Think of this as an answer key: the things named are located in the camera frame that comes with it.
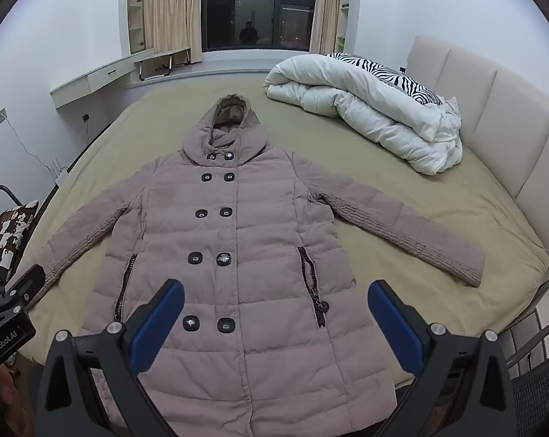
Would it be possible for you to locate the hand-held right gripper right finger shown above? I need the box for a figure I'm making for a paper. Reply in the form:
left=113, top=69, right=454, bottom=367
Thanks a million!
left=368, top=280, right=516, bottom=437

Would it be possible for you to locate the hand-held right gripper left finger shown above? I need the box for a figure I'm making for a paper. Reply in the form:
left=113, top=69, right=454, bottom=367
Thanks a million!
left=35, top=277, right=186, bottom=437

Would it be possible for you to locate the pink hooded puffer coat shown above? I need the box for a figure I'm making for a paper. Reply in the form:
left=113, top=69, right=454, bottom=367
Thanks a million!
left=32, top=93, right=487, bottom=437

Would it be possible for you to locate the brown white patterned cushion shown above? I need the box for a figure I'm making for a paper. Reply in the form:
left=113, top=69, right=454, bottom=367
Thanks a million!
left=0, top=200, right=40, bottom=283

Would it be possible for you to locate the bed with olive sheet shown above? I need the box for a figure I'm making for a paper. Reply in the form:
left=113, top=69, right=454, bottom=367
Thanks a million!
left=17, top=75, right=549, bottom=390

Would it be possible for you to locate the black mesh basket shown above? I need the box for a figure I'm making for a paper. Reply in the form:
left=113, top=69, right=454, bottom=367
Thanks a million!
left=506, top=350, right=549, bottom=437

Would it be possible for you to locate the white floating desk with drawer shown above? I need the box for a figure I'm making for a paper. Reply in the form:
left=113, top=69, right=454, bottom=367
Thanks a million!
left=50, top=48, right=156, bottom=110

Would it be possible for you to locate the white folded duvet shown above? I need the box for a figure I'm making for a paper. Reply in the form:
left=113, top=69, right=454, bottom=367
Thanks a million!
left=263, top=53, right=463, bottom=174

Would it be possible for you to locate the beige padded headboard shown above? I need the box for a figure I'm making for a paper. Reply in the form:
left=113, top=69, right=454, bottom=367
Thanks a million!
left=405, top=35, right=549, bottom=256

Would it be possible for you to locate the zebra striped pillow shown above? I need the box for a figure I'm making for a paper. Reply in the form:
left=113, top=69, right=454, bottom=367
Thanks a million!
left=325, top=51, right=443, bottom=106

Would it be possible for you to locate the small folding table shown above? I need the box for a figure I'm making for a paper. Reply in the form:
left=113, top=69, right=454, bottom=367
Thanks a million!
left=134, top=48, right=192, bottom=82

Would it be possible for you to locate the wide beige curtain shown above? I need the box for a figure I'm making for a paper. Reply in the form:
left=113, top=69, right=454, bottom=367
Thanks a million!
left=142, top=0, right=204, bottom=64

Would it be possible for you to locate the narrow beige curtain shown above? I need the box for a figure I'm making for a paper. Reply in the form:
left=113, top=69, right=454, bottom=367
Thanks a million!
left=310, top=0, right=344, bottom=55

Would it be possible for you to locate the dark window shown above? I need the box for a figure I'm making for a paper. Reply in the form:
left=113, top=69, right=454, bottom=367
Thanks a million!
left=200, top=0, right=321, bottom=53

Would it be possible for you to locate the black chair frame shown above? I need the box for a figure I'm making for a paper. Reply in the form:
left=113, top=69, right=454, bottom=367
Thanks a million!
left=0, top=184, right=22, bottom=210

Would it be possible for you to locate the thin wall cable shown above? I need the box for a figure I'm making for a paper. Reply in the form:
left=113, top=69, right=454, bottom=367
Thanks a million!
left=3, top=118, right=63, bottom=176

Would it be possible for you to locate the tall wooden wall shelf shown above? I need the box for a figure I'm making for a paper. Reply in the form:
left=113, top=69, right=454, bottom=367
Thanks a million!
left=128, top=0, right=146, bottom=55

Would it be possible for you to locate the white wall shelf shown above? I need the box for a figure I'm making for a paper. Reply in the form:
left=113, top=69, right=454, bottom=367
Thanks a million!
left=336, top=0, right=353, bottom=53

